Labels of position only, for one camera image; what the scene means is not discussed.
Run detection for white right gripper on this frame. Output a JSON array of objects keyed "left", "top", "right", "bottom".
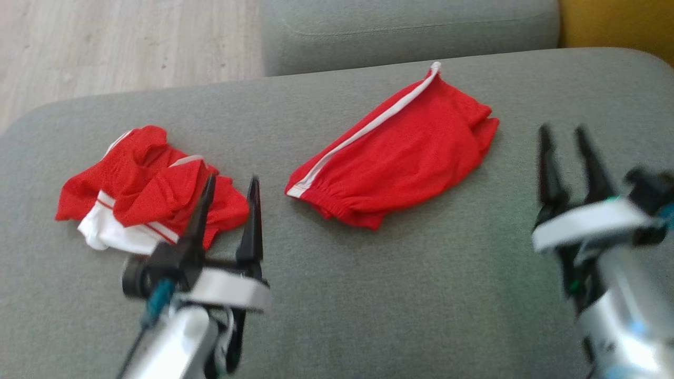
[{"left": 531, "top": 124, "right": 662, "bottom": 315}]

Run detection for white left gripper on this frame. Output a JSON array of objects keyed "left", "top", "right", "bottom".
[{"left": 175, "top": 175, "right": 272, "bottom": 370}]

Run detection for red Bulls basketball jersey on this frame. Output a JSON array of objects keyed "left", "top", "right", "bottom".
[{"left": 55, "top": 125, "right": 250, "bottom": 256}]

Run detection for red shorts with white stripe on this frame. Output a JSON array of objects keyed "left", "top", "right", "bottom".
[{"left": 285, "top": 62, "right": 500, "bottom": 231}]

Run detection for yellow and grey sofa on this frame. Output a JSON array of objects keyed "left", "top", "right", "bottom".
[{"left": 558, "top": 0, "right": 674, "bottom": 66}]

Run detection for large grey sofa seat cushion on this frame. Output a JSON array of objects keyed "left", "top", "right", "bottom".
[{"left": 0, "top": 47, "right": 674, "bottom": 379}]

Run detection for small grey sofa seat cushion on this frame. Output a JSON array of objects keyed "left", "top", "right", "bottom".
[{"left": 262, "top": 0, "right": 560, "bottom": 77}]

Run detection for blue left camera cable plug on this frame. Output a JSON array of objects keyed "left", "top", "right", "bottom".
[{"left": 140, "top": 279, "right": 176, "bottom": 328}]

